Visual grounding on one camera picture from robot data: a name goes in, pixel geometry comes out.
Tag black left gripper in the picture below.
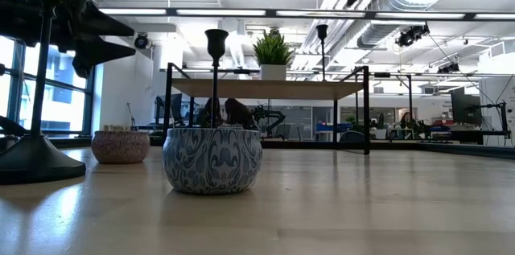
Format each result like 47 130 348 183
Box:
0 0 138 80

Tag black track spotlights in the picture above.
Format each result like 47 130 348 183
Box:
394 23 431 48

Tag green plant in white pot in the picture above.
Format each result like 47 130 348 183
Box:
252 28 295 82

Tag long linear ceiling light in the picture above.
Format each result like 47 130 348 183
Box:
96 6 515 22

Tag person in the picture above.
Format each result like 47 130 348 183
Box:
196 97 223 130
223 97 258 130
398 111 418 131

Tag wooden riser shelf black legs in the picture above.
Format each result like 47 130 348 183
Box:
162 61 372 156

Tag black computer monitor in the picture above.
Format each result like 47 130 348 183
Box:
449 87 484 127

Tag silver ventilation duct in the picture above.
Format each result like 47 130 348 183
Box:
305 0 447 53

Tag round black ceiling camera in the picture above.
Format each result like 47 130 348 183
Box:
134 31 150 50

